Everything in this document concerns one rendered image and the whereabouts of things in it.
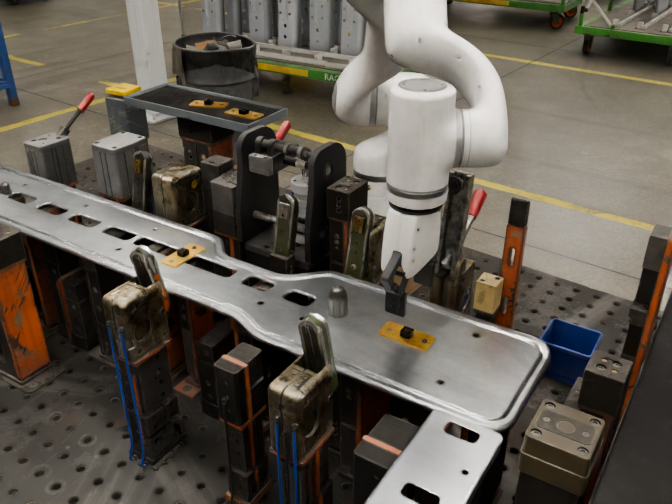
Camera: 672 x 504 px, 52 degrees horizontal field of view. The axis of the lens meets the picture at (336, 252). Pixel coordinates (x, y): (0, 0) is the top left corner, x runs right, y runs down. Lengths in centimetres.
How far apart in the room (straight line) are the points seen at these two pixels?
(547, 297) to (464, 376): 80
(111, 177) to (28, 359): 42
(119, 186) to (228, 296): 49
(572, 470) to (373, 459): 24
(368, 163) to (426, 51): 66
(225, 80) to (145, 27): 118
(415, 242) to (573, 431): 31
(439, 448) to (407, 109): 42
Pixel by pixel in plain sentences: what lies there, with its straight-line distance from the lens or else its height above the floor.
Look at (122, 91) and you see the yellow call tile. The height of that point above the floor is 116.
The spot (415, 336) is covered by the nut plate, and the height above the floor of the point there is 100.
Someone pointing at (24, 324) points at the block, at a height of 83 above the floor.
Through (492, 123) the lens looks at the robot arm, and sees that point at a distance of 91.
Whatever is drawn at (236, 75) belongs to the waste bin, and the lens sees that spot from 412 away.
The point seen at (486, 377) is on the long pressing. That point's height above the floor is 100.
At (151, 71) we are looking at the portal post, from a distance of 520.
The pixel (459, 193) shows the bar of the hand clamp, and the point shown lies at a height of 118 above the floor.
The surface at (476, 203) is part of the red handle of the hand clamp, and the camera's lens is 119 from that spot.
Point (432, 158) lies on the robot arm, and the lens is 89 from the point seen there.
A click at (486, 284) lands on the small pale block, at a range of 110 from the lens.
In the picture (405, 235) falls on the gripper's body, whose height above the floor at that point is 120.
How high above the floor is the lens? 164
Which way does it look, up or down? 30 degrees down
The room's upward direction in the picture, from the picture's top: straight up
